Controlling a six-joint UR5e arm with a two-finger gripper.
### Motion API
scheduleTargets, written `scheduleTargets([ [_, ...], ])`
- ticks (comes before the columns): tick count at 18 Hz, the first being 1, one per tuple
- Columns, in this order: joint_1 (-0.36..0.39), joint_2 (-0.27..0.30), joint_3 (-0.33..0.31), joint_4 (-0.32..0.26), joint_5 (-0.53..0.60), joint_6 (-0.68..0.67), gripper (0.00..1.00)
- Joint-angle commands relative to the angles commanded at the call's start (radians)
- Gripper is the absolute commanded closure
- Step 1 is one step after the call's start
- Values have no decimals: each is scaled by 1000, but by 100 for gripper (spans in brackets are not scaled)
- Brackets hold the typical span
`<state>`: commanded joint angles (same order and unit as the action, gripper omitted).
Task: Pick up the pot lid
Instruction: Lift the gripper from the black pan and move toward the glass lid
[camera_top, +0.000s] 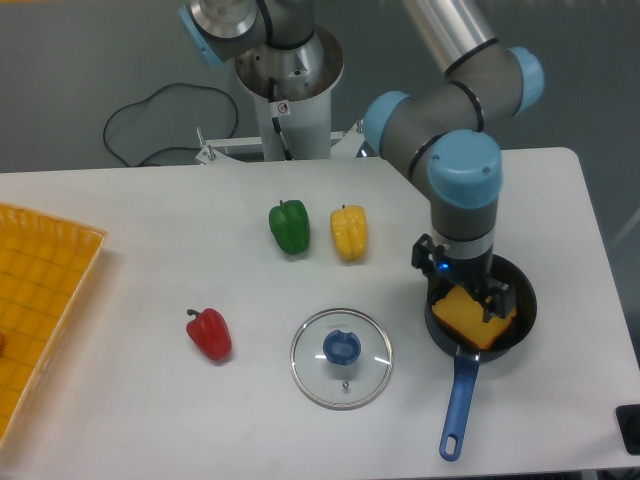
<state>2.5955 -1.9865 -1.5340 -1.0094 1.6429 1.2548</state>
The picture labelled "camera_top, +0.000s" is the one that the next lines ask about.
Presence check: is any black cable on floor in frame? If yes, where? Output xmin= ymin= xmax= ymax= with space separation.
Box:
xmin=102 ymin=82 xmax=239 ymax=168

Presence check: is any red bell pepper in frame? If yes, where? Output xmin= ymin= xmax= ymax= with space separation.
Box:
xmin=186 ymin=308 xmax=232 ymax=362

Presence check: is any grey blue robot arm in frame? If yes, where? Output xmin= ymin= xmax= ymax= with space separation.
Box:
xmin=179 ymin=1 xmax=545 ymax=318

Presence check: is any yellow bell pepper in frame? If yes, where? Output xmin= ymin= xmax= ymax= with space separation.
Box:
xmin=330 ymin=205 xmax=368 ymax=263

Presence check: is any black device at table edge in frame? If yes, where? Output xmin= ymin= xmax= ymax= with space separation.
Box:
xmin=615 ymin=404 xmax=640 ymax=456

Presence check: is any glass lid with blue knob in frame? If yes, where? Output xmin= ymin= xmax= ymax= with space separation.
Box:
xmin=289 ymin=308 xmax=394 ymax=410

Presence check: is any green bell pepper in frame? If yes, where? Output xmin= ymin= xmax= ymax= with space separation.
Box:
xmin=268 ymin=199 xmax=310 ymax=256

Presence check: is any yellow sponge cake slice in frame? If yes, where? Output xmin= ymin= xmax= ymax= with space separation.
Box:
xmin=432 ymin=286 xmax=517 ymax=350

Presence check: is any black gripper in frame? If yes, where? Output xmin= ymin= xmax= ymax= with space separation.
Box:
xmin=411 ymin=234 xmax=516 ymax=323

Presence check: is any black pot with blue handle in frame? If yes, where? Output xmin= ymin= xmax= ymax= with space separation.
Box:
xmin=425 ymin=256 xmax=537 ymax=462

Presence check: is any yellow woven tray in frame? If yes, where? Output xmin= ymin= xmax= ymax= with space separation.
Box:
xmin=1 ymin=203 xmax=107 ymax=440

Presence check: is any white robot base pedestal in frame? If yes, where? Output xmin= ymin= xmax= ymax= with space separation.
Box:
xmin=194 ymin=27 xmax=366 ymax=165

